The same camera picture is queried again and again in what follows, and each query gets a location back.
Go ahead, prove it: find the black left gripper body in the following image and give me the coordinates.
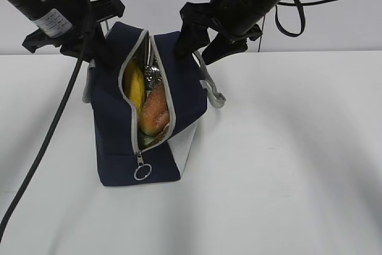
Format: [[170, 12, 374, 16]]
[[22, 0, 125, 58]]

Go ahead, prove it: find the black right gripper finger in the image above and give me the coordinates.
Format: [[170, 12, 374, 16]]
[[201, 29, 248, 64], [173, 22, 210, 60]]

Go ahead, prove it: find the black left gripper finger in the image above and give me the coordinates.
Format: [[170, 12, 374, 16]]
[[92, 38, 118, 69]]

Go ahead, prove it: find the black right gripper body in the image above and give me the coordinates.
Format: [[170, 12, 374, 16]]
[[180, 0, 263, 39]]

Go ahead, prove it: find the yellow banana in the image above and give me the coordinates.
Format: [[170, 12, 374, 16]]
[[124, 59, 146, 115]]

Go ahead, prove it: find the brown bread roll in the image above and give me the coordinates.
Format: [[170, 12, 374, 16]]
[[138, 83, 170, 136]]

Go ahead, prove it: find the navy blue lunch bag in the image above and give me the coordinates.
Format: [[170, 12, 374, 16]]
[[83, 22, 226, 187]]

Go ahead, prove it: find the green lidded glass container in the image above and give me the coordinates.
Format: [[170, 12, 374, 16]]
[[138, 131, 161, 149]]

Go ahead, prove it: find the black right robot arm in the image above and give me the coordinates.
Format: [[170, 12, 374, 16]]
[[174, 0, 281, 64]]

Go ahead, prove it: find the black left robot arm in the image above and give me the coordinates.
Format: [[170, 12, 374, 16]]
[[7, 0, 125, 67]]

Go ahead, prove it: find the thin black cable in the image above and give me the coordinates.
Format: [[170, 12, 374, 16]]
[[274, 0, 382, 37]]

